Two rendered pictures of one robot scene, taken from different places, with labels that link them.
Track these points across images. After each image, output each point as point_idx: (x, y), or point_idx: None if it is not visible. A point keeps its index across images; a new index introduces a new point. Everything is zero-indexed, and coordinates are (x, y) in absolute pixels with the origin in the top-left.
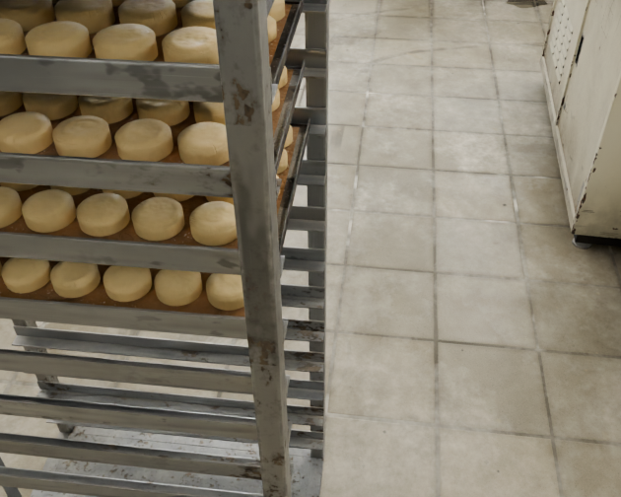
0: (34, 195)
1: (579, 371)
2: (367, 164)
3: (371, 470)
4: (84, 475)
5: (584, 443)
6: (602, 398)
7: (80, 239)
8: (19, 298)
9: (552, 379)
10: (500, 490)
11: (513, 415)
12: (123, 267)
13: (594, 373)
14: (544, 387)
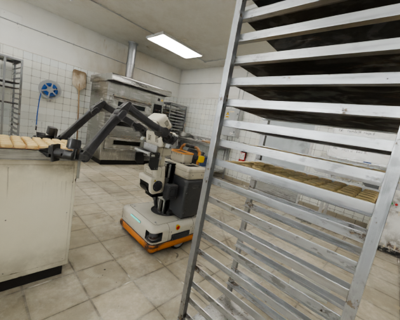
0: (298, 153)
1: (42, 305)
2: None
3: None
4: (287, 241)
5: (87, 291)
6: (57, 293)
7: (288, 150)
8: (300, 170)
9: (53, 311)
10: (126, 301)
11: (86, 314)
12: (279, 167)
13: (40, 300)
14: (60, 312)
